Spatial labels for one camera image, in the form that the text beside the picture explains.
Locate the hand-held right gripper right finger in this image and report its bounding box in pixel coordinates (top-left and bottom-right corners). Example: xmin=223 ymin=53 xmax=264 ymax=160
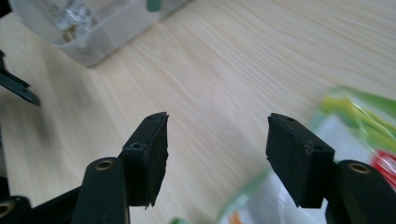
xmin=265 ymin=112 xmax=336 ymax=209

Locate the silver foil packet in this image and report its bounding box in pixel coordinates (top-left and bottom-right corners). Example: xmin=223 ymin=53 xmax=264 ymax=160
xmin=43 ymin=0 xmax=96 ymax=44

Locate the green and white snack packet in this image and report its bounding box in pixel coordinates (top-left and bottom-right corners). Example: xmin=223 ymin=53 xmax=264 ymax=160
xmin=217 ymin=84 xmax=396 ymax=224

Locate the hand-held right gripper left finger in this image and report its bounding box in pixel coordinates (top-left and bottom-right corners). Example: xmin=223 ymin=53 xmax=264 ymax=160
xmin=120 ymin=111 xmax=170 ymax=209

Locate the clear plastic container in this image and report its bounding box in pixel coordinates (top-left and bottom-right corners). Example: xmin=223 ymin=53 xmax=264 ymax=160
xmin=8 ymin=0 xmax=194 ymax=68

